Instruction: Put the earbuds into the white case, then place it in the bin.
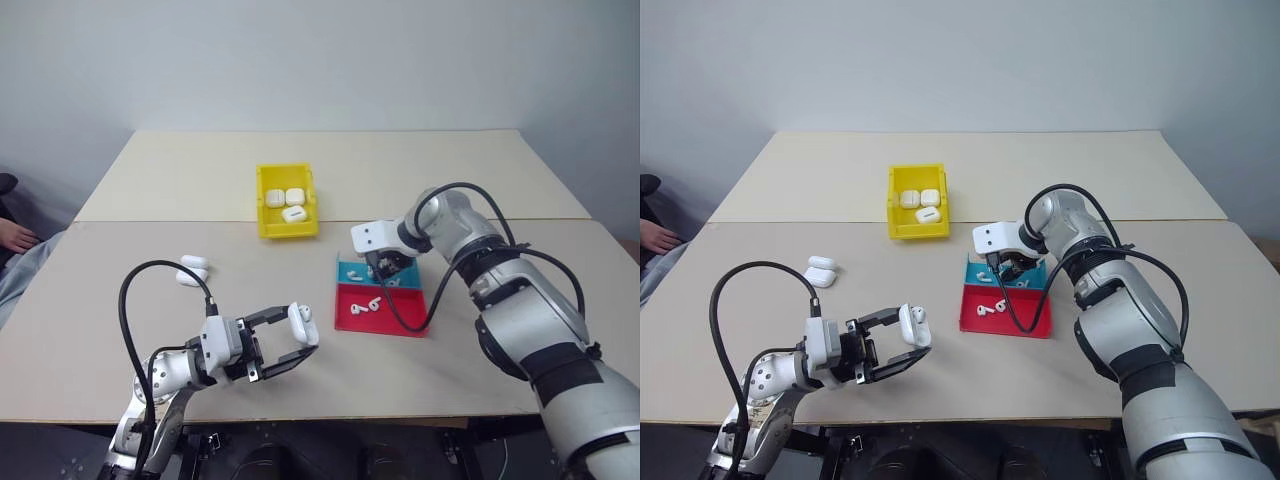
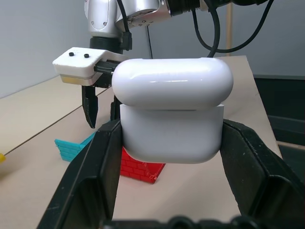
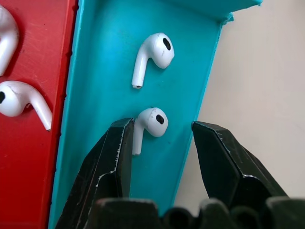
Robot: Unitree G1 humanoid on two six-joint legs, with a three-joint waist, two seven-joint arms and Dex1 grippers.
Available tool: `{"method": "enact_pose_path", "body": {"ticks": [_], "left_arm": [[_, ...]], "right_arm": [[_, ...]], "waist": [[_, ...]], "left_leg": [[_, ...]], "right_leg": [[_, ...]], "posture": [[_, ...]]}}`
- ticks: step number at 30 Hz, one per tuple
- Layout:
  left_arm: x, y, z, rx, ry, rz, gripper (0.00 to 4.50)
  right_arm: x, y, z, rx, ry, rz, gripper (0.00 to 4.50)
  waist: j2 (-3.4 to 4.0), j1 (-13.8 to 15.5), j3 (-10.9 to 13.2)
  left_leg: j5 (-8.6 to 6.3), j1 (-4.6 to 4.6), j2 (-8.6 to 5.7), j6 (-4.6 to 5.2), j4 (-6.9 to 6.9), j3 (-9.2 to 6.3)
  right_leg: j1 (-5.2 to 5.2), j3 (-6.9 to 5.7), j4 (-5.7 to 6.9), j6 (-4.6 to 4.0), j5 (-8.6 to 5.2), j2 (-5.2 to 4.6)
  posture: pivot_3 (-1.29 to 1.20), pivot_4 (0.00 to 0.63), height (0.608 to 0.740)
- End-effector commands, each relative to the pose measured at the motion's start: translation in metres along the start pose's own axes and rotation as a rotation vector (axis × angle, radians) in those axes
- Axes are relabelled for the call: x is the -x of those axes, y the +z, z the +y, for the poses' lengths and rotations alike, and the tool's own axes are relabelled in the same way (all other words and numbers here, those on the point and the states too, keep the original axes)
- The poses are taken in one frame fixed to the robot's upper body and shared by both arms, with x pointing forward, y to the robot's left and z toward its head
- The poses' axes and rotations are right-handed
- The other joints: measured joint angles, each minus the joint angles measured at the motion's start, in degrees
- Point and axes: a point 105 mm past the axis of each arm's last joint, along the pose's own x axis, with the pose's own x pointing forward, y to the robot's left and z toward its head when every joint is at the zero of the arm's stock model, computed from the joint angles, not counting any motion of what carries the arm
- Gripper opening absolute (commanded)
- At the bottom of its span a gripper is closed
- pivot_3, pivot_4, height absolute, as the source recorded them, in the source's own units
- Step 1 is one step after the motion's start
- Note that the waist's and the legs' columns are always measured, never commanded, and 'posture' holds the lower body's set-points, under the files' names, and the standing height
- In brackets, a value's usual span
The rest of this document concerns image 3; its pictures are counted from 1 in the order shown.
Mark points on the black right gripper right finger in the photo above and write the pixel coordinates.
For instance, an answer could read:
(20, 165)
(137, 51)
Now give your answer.
(226, 162)

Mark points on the red plastic tray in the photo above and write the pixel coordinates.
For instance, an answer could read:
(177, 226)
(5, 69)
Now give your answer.
(35, 71)

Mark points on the teal plastic tray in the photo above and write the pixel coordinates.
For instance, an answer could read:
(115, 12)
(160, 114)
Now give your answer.
(107, 83)

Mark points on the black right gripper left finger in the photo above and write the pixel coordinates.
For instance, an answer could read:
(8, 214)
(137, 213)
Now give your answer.
(104, 164)

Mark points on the white earbud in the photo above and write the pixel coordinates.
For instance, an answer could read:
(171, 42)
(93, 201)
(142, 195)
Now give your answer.
(16, 99)
(6, 40)
(152, 122)
(155, 52)

